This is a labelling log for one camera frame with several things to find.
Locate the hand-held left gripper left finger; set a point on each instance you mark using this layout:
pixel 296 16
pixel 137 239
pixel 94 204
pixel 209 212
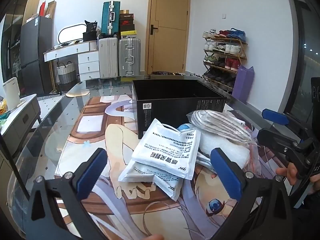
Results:
pixel 92 172

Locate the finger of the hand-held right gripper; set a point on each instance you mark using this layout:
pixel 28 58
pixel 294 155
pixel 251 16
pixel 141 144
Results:
pixel 272 138
pixel 275 117

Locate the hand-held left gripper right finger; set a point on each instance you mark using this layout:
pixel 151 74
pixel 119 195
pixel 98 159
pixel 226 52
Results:
pixel 226 172

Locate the white plush toy blue tips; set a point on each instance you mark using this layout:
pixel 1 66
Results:
pixel 225 150

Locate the white medicine packet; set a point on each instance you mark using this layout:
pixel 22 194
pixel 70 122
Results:
pixel 167 152
pixel 141 173

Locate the black cardboard box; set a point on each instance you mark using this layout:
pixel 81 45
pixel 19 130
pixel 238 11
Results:
pixel 160 110

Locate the person's right hand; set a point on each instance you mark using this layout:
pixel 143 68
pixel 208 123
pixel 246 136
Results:
pixel 290 173

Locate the person's left hand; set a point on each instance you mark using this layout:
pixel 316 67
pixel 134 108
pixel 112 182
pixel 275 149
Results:
pixel 150 237

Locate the purple bag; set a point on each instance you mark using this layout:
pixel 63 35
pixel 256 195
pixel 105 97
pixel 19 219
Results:
pixel 242 85

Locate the printed table mat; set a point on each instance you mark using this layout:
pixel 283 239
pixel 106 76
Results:
pixel 100 120

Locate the dark glass window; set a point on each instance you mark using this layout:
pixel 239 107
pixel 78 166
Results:
pixel 302 55

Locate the wooden shoe rack with shoes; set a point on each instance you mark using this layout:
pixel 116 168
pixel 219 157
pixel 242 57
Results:
pixel 232 63

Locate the round beige stool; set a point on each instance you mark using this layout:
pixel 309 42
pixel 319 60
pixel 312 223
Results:
pixel 77 93

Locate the grey side table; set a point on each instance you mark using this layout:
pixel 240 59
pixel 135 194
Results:
pixel 22 120

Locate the woven laundry basket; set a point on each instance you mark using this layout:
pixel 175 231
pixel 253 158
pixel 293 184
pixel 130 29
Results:
pixel 66 76

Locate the colourful snack packets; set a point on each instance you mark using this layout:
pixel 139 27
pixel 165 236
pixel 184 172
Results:
pixel 2 115

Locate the white dresser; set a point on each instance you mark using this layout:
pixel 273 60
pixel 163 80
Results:
pixel 88 62

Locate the white suitcase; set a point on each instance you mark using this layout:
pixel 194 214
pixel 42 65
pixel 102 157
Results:
pixel 108 57

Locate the silver suitcase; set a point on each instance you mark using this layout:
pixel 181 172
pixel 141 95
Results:
pixel 128 55

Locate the black refrigerator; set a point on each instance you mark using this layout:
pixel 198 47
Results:
pixel 35 55

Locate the wooden door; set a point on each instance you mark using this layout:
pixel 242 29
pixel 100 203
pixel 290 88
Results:
pixel 170 30

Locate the oval mirror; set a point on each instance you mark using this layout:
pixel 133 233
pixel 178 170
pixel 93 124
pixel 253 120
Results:
pixel 71 33

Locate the glass door cabinet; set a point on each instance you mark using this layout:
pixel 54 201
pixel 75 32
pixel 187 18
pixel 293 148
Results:
pixel 11 55

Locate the yellow black box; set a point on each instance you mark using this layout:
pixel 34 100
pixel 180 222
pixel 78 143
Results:
pixel 128 34

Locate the black bag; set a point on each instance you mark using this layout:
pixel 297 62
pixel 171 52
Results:
pixel 90 26

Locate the dark red shoe box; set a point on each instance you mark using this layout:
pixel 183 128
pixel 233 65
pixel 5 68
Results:
pixel 127 27

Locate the teal suitcase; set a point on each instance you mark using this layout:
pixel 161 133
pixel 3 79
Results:
pixel 110 17

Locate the black shoe box red logo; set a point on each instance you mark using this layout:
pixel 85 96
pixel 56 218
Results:
pixel 127 19

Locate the brown cardboard box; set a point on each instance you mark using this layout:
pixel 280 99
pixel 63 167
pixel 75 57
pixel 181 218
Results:
pixel 126 12

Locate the cardboard sheet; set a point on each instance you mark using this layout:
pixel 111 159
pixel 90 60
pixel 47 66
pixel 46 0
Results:
pixel 51 8

